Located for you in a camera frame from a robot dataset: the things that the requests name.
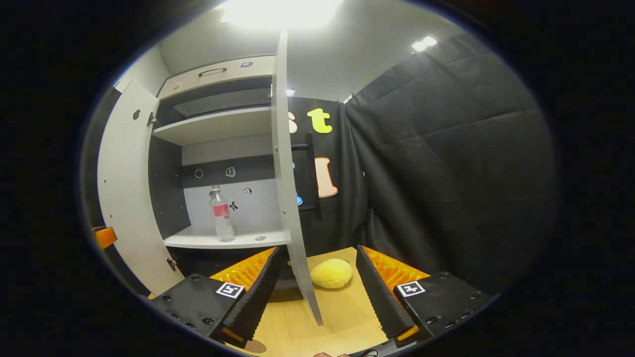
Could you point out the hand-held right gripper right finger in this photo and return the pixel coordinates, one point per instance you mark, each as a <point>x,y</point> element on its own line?
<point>379,292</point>

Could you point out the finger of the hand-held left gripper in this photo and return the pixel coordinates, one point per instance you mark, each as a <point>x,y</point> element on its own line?
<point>105,238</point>

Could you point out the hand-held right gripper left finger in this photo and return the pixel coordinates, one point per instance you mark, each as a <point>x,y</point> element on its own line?
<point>258,292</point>

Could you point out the white cabinet door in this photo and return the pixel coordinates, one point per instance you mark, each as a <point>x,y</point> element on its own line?
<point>290,198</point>
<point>126,188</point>

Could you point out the round brown coaster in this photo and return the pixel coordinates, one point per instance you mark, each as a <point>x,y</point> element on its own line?
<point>255,346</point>

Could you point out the clear bottle with red label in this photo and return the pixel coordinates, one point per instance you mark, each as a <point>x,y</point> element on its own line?
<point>222,218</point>

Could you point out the white and grey cabinet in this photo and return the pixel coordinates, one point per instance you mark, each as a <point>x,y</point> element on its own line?
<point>223,124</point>

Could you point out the yellow plush toy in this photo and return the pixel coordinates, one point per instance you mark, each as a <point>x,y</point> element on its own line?
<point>331,273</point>

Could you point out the black backdrop cloth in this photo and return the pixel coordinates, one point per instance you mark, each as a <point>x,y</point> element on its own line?
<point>446,148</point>

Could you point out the large ceiling light panel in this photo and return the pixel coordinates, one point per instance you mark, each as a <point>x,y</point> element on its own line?
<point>283,12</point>

